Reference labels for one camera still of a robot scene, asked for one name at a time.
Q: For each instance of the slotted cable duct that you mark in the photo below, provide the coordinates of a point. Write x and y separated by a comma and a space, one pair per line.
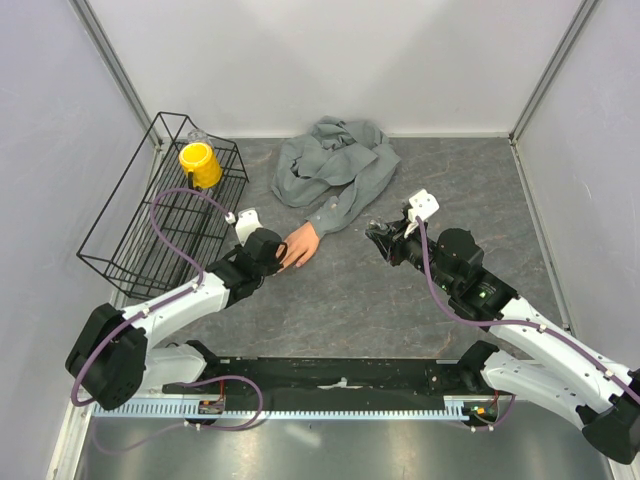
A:
196, 409

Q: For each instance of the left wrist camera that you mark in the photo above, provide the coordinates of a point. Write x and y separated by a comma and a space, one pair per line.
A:
245, 223

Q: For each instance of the yellow cup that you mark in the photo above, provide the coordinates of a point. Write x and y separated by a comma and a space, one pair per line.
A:
200, 165

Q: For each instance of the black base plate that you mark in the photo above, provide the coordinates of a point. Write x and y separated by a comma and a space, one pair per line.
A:
285, 380

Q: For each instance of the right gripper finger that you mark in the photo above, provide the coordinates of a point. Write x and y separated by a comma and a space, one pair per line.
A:
384, 243
391, 231

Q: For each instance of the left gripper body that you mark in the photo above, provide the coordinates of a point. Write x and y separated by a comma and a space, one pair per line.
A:
273, 267

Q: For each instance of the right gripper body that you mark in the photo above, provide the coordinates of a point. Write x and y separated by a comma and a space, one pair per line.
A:
407, 248

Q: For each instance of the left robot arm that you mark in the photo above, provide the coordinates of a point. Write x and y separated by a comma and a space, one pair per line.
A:
116, 353

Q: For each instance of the mannequin hand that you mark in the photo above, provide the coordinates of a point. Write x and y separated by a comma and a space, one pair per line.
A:
299, 247

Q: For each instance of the black wire basket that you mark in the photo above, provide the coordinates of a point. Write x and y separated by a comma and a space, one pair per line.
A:
149, 229

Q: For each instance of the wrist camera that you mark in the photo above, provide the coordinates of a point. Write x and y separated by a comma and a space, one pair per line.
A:
421, 205
245, 223

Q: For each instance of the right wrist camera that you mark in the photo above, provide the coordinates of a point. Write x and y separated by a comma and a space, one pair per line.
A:
421, 205

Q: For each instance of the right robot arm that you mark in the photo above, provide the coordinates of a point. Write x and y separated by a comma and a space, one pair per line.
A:
591, 391

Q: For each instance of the grey shirt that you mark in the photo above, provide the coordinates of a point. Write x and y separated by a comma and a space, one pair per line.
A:
356, 156

